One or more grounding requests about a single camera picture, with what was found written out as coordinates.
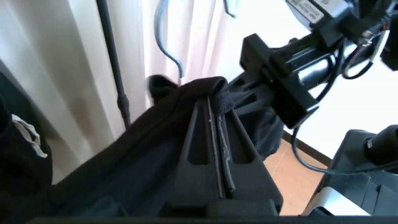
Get pink clothes hanger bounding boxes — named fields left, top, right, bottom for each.
left=153, top=0, right=240, bottom=85

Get black shorts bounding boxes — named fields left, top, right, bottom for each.
left=0, top=71, right=54, bottom=218

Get black cable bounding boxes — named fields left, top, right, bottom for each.
left=290, top=40, right=398, bottom=176

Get beige curtain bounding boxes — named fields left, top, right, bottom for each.
left=0, top=0, right=246, bottom=184

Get black garment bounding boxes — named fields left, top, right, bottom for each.
left=46, top=74, right=285, bottom=218

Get black clothes rack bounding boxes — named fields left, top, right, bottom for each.
left=95, top=0, right=132, bottom=129

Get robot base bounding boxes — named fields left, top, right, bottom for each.
left=303, top=124, right=398, bottom=217

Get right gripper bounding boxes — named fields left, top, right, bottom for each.
left=228, top=33, right=338, bottom=130

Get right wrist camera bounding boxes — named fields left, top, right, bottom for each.
left=285, top=0, right=371, bottom=48

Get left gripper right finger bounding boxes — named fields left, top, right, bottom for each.
left=217, top=109, right=284, bottom=217

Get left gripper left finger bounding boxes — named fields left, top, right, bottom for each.
left=167, top=96, right=224, bottom=218

